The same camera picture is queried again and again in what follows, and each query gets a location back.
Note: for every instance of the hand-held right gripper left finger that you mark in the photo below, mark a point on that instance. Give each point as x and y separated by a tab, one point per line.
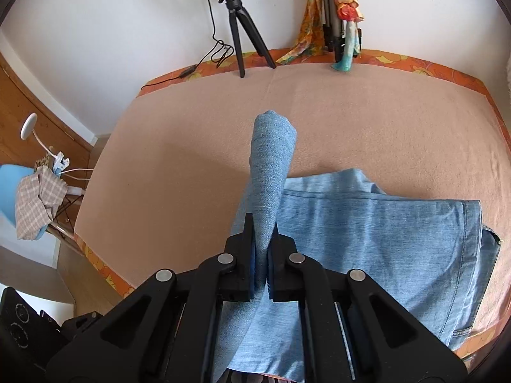
239	263

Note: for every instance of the white clip lamp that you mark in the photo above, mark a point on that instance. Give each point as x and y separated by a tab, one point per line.
28	127

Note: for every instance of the orange floral bed sheet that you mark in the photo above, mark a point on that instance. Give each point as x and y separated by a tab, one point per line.
419	66

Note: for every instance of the orange floral scarf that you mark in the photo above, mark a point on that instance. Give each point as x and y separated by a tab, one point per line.
309	28

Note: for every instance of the light blue denim pants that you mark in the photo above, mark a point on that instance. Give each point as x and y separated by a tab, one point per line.
359	239

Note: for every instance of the wooden door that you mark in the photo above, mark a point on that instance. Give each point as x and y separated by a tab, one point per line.
16	107

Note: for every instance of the light blue chair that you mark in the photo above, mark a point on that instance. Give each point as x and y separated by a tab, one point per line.
10	179

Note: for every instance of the folded grey stand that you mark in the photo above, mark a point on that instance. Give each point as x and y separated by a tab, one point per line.
329	28

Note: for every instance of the leopard print cloth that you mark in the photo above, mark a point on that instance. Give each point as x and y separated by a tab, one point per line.
42	162

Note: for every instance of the black tripod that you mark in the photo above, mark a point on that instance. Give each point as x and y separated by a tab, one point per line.
235	28

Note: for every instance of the beige checked scarf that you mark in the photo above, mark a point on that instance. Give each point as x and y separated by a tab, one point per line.
36	203

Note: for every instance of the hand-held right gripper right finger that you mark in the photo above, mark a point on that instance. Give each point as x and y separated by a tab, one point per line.
281	263

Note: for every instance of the peach fleece blanket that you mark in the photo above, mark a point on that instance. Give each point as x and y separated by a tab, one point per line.
179	147

